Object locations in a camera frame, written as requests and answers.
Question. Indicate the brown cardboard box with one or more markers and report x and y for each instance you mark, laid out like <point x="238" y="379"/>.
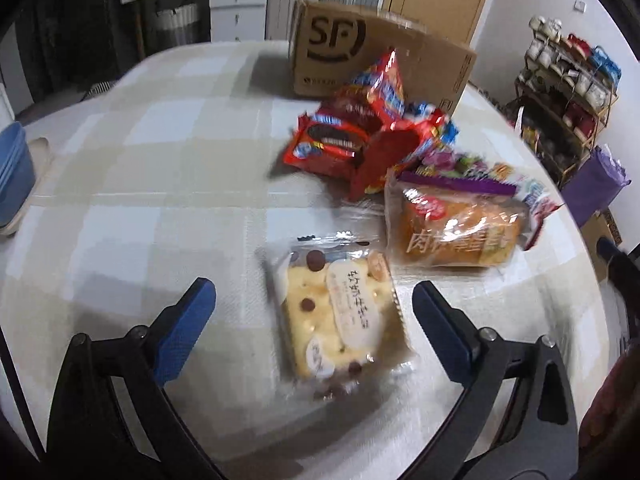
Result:
<point x="325" y="40"/>

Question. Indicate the black cabinet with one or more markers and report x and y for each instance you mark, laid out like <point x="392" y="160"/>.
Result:
<point x="65" y="25"/>

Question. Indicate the dark red blurred object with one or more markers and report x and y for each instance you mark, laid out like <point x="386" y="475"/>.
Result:
<point x="612" y="410"/>

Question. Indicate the woven laundry basket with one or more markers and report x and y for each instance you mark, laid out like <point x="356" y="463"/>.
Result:
<point x="177" y="22"/>

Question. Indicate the blue plastic container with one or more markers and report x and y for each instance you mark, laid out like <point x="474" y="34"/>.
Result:
<point x="12" y="175"/>

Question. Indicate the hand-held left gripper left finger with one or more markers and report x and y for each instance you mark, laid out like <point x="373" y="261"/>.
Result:
<point x="182" y="332"/>

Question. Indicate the red snack packet blue edges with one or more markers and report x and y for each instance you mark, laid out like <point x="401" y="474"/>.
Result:
<point x="395" y="150"/>

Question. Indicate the small cardboard box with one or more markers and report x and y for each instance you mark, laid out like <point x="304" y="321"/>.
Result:
<point x="597" y="232"/>

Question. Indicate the black and white rug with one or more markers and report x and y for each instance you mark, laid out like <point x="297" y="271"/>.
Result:
<point x="95" y="92"/>

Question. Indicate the red and white snack packet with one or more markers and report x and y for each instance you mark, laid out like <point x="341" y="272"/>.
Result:
<point x="385" y="82"/>

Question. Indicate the white drawer unit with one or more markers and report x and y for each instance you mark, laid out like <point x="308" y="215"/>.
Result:
<point x="237" y="5"/>

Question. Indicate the clear chocolate chip cake packet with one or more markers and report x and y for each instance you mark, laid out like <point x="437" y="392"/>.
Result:
<point x="330" y="310"/>

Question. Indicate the shoe rack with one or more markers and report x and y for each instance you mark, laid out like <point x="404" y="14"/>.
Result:
<point x="565" y="90"/>

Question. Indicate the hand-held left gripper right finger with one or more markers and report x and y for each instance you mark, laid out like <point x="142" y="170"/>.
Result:
<point x="441" y="332"/>

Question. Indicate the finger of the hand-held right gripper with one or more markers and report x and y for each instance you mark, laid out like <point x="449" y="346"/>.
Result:
<point x="615" y="257"/>

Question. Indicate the purple candy bag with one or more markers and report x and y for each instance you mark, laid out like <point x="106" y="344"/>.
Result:
<point x="465" y="170"/>

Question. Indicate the dark red cookie snack packet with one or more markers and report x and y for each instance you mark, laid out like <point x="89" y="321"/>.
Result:
<point x="352" y="107"/>

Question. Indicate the orange bread packet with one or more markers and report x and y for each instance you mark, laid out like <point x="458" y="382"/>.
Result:
<point x="450" y="230"/>

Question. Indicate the blue and white snack packet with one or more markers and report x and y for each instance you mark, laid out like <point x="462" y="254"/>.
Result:
<point x="537" y="200"/>

